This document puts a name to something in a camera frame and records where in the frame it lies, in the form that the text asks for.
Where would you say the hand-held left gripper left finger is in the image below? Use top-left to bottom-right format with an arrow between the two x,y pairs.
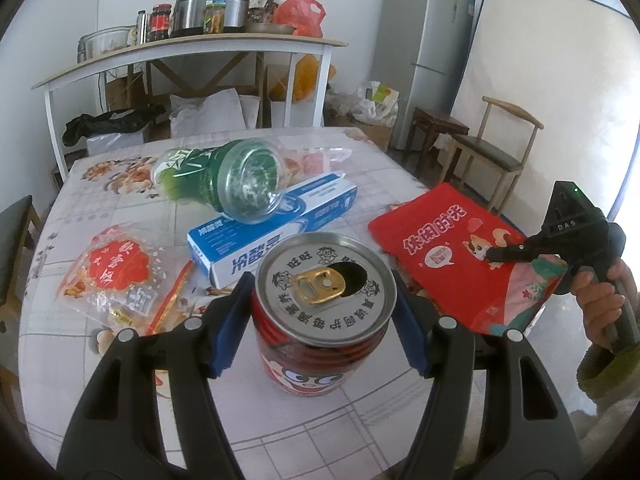
62,271 -> 257,480

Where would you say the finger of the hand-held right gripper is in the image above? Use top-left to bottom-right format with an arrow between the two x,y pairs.
482,232 -> 546,265

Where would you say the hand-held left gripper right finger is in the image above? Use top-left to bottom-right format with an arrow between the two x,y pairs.
391,269 -> 583,480

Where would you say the red drink can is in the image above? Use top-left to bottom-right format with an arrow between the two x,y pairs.
250,232 -> 398,400

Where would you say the clear snack bag red label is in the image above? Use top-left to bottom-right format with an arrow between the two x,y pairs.
56,225 -> 196,336

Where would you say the green plastic bottle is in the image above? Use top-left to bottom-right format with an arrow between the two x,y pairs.
150,137 -> 291,225

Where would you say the blue white toothpaste box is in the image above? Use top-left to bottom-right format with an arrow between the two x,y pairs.
186,171 -> 358,291

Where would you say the clear plastic wrapper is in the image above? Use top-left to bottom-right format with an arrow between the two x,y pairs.
280,145 -> 353,181

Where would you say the person's right hand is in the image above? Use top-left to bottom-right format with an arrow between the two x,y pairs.
570,255 -> 640,348

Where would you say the light wooden chair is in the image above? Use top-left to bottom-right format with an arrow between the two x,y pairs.
439,96 -> 544,216

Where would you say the floral plastic tablecloth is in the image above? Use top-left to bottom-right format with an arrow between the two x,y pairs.
17,126 -> 576,480

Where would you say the dark wooden stool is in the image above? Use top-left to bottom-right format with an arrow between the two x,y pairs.
402,106 -> 471,171

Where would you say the white mattress with blue edge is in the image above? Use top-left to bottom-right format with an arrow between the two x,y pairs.
450,0 -> 640,233

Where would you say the brown cardboard box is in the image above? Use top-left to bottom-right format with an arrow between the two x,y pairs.
325,110 -> 392,153
104,72 -> 146,111

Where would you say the white fluffy robe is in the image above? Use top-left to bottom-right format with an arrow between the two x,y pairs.
567,405 -> 640,480

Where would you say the white green printed sack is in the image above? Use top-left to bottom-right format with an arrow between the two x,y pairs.
367,82 -> 401,126

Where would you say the white plastic bag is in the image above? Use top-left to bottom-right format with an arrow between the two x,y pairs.
345,80 -> 381,121

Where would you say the white stuffed sack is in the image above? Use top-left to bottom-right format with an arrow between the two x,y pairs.
167,87 -> 263,138

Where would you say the silver refrigerator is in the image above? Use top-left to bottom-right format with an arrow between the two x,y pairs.
370,0 -> 477,151

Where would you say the black plastic bag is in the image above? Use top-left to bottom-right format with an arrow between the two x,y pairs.
62,104 -> 167,147

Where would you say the dark seat chair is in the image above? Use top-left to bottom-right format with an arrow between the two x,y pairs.
0,195 -> 43,321

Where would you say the yellow plastic bag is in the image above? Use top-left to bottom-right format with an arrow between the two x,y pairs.
270,54 -> 337,102

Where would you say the white side table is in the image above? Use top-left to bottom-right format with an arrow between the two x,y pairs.
31,36 -> 349,181

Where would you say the metal dish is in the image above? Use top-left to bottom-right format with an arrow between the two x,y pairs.
244,22 -> 297,36

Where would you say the pickle jar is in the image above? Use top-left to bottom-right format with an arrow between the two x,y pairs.
202,1 -> 228,35

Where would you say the dark sauce jar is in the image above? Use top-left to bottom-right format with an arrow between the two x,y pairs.
148,4 -> 173,42

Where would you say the dark glass bottle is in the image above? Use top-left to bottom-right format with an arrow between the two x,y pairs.
246,0 -> 278,25

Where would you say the orange plastic bag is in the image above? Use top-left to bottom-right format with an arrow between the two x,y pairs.
274,0 -> 326,38

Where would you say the silver rice cooker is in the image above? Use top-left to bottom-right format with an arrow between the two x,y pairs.
172,0 -> 252,37

